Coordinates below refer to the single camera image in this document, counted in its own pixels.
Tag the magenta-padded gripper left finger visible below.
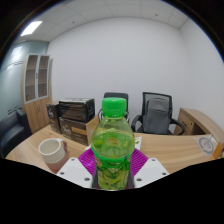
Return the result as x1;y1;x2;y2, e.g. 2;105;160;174
56;148;98;190

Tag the black mesh office armchair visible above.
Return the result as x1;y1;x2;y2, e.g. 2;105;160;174
130;91;186;136

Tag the brown carton with tan side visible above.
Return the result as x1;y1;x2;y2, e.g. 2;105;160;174
59;115;100;146

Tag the round white printed pad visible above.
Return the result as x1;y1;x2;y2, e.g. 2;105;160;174
194;133;221;156

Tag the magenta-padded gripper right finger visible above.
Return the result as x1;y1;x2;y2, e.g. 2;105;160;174
129;148;170;189

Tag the white and maroon ribbed mug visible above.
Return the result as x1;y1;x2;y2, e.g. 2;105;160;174
38;138;69;174

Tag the black sofa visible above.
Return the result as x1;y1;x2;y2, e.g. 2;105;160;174
0;108;34;158

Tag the long ceiling light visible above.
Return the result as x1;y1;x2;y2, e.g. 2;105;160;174
20;20;44;37

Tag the black glossy carton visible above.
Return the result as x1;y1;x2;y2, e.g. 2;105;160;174
58;97;96;123

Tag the wooden side desk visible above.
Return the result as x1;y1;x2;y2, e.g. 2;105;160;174
173;107;224;144

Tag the wooden shelf unit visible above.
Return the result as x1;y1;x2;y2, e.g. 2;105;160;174
20;53;54;134

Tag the grey backpack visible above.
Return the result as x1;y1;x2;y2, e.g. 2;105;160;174
142;97;171;135

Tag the white printed leaflet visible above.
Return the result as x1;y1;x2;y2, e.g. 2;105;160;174
84;135;144;152

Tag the black padded office chair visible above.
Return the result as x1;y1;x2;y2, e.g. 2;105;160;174
97;91;130;123

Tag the green drink bottle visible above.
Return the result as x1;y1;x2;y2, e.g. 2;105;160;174
90;97;136;192

